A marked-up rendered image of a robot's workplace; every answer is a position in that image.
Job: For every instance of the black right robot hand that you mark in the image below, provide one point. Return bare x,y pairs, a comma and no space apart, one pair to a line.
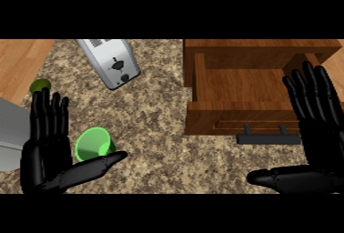
321,136

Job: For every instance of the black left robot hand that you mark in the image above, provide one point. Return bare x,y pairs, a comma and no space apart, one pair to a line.
48,157

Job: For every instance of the green plastic cup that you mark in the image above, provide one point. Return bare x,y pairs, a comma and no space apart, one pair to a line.
93,143

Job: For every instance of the wooden drawer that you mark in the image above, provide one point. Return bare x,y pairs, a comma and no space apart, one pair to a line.
239,100

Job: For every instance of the grey appliance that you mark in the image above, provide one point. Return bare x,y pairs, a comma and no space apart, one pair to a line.
11,136

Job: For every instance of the green round fruit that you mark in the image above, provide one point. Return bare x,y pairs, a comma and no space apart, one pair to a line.
39,85

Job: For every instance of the wooden cabinet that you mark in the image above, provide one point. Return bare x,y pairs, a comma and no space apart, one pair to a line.
251,51

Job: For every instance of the silver toaster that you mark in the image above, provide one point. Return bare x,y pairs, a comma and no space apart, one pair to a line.
113,62

